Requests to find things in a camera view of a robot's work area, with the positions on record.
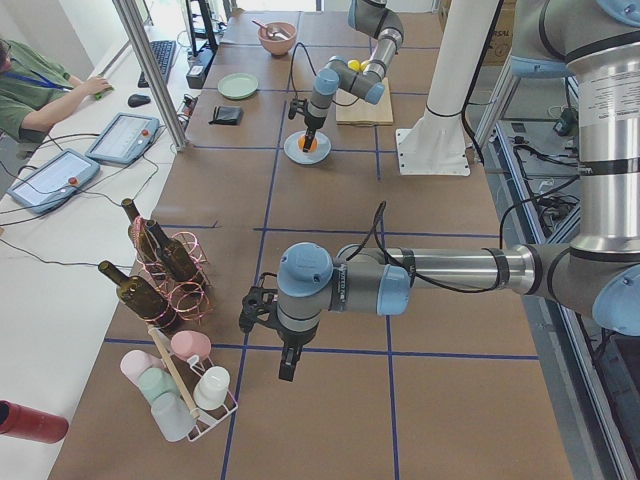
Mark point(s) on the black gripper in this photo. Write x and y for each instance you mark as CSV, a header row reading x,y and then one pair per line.
x,y
294,338
313,123

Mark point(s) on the orange fruit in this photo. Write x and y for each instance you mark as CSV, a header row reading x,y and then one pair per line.
x,y
306,145

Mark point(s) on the light blue plate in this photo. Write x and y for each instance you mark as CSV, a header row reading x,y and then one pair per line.
x,y
319,151

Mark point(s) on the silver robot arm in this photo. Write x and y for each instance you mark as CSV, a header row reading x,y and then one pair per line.
x,y
377,21
596,274

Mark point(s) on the green plate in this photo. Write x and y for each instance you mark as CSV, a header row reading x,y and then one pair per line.
x,y
238,86

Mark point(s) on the wooden cutting board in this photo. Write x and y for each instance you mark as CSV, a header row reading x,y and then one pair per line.
x,y
354,111

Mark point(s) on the upper yellow lemon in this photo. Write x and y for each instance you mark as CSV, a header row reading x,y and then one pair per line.
x,y
354,64

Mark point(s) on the white cup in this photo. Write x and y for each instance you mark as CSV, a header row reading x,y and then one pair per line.
x,y
211,390

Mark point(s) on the folded grey cloth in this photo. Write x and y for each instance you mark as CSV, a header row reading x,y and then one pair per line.
x,y
226,115

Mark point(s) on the pink bowl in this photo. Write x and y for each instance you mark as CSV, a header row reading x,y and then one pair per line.
x,y
278,47

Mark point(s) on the metal ice scoop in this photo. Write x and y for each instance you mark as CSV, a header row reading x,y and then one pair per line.
x,y
271,31

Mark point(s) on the black computer box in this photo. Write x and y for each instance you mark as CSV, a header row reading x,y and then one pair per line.
x,y
199,67

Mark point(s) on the grey-blue cup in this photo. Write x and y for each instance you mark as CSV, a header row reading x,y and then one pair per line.
x,y
172,417

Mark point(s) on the green cup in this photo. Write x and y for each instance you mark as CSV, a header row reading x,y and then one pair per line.
x,y
154,382

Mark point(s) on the dark wine bottle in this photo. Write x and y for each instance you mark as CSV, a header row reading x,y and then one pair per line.
x,y
174,256
137,232
142,298

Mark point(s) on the light pink cup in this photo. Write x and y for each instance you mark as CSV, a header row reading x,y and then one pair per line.
x,y
135,362

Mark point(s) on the black keyboard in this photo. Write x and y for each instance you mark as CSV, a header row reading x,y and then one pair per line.
x,y
164,51

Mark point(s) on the black computer mouse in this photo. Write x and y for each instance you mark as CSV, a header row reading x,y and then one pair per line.
x,y
138,100

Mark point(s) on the far teach pendant tablet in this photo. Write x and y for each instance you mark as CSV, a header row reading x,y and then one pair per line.
x,y
124,139

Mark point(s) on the teach pendant tablet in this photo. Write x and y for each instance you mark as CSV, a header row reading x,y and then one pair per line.
x,y
124,139
54,182

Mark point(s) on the near teach pendant tablet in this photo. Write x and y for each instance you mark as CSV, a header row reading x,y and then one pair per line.
x,y
54,182

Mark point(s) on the red thermos bottle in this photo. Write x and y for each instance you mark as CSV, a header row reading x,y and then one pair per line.
x,y
26,423

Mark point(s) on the seated person green shirt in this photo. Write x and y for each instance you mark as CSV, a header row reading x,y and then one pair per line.
x,y
37,93

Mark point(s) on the white wire cup rack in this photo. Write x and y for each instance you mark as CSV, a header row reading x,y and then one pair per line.
x,y
191,371

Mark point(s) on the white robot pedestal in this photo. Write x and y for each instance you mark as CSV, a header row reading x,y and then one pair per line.
x,y
436,145

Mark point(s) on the wooden rack handle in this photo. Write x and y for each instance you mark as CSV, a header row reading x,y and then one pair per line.
x,y
167,360

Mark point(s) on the copper wire bottle rack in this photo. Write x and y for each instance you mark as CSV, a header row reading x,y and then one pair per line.
x,y
189,300

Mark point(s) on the aluminium frame post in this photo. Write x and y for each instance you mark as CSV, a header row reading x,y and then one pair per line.
x,y
132,22

